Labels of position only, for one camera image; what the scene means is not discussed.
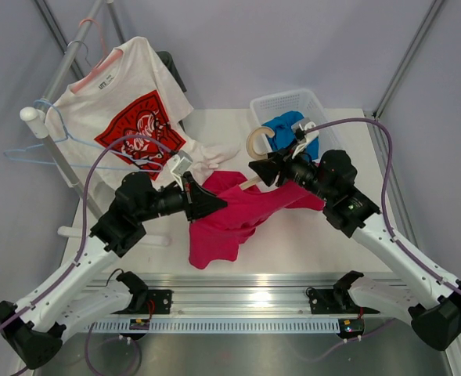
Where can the aluminium mounting rail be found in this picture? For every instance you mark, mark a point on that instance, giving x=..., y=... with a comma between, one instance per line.
x=259, y=294

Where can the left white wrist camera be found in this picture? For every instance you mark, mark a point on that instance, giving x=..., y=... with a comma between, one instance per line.
x=178, y=164

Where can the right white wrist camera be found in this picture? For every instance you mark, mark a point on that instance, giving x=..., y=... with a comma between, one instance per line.
x=304, y=134

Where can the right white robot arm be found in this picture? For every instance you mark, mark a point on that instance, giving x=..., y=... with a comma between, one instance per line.
x=431, y=303

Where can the blue cloth in basket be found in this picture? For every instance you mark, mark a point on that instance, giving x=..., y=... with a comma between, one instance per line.
x=282, y=127

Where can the pink magenta t shirt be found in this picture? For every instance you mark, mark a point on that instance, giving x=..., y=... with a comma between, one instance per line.
x=219, y=235

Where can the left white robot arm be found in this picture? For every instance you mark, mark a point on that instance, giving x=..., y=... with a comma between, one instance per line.
x=37, y=326

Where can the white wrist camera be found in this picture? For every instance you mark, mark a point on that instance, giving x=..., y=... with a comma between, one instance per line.
x=178, y=164
x=304, y=134

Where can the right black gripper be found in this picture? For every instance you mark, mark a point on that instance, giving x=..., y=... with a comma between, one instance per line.
x=268, y=169

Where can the white plastic basket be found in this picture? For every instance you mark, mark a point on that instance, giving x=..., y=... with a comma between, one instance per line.
x=265, y=108

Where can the white slotted cable duct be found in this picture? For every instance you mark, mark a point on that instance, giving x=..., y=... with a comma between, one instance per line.
x=218, y=326

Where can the blue wire hanger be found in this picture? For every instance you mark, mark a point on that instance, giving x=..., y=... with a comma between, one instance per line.
x=58, y=149

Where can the metal clothes rack rail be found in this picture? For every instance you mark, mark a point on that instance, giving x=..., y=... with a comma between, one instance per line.
x=67, y=64

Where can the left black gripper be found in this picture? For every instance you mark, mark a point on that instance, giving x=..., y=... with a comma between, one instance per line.
x=197, y=202

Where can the dark grey t shirt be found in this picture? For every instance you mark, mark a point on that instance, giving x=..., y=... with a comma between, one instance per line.
x=169, y=63

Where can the white coca cola t shirt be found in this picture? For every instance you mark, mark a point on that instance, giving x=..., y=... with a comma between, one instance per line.
x=128, y=118

